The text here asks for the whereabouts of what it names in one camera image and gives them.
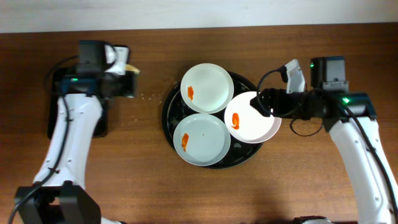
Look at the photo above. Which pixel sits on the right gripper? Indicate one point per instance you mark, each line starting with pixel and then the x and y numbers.
pixel 261 102

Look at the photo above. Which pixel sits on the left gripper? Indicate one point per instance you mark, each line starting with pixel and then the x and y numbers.
pixel 130 83

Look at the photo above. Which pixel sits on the yellow sponge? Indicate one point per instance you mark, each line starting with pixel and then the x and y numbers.
pixel 133 69

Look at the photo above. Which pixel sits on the pinkish white plate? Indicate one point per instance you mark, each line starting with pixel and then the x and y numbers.
pixel 246 124

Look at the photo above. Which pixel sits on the light blue-grey plate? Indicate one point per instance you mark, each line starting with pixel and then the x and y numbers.
pixel 201 139

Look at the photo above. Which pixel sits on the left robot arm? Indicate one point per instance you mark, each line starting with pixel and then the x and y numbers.
pixel 58 194

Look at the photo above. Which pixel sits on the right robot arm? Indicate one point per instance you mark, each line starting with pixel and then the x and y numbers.
pixel 351 121

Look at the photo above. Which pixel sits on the black rectangular tray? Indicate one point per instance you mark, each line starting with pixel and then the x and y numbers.
pixel 101 128

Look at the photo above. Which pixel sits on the round black tray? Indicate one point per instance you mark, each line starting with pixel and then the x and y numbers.
pixel 174 110

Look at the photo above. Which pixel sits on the white plate top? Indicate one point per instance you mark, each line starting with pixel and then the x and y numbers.
pixel 207 88

